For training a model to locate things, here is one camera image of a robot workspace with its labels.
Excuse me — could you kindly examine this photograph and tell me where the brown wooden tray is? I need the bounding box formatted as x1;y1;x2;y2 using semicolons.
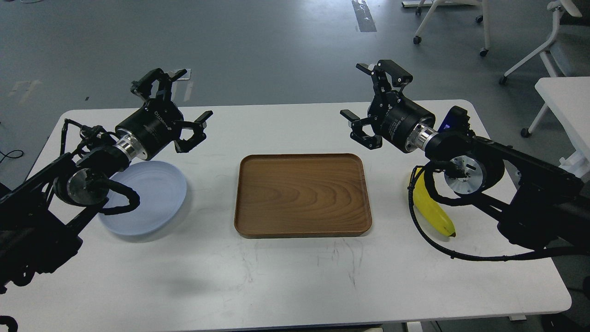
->
234;153;372;239

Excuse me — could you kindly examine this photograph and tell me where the light blue plate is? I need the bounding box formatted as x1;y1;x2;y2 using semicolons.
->
98;160;186;236

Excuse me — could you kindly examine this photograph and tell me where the yellow banana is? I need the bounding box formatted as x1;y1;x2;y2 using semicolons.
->
411;174;457;242

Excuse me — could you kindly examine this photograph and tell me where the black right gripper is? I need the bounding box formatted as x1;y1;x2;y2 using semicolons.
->
341;59;436;153

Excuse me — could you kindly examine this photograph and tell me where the white grey office chair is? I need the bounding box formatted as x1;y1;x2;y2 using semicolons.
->
499;0;590;85

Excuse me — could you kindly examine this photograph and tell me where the white rolling chair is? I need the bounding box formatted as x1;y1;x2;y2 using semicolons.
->
401;0;491;59

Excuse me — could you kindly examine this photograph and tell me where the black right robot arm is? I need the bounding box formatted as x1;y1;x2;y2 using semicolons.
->
341;59;589;262

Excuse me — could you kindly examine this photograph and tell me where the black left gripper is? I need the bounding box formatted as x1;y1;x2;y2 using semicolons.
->
115;68;213;161

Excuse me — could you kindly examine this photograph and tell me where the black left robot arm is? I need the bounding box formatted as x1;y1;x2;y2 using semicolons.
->
0;69;212;294

